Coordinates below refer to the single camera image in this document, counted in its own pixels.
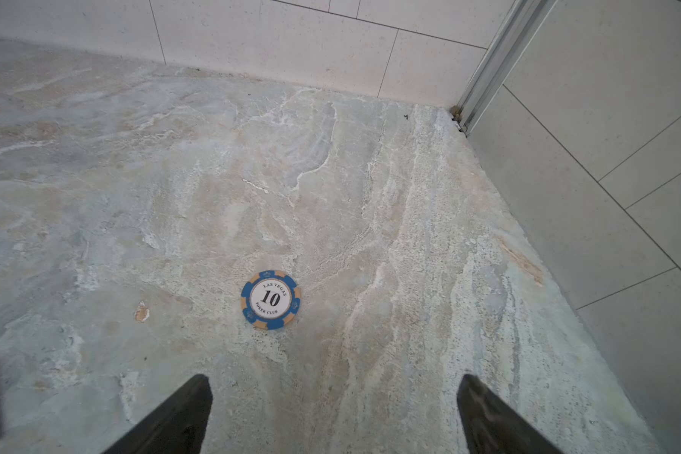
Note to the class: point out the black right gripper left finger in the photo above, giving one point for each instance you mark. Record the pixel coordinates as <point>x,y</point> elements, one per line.
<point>178,425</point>

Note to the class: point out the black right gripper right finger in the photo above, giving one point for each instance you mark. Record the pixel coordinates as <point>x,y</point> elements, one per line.
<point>491,426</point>

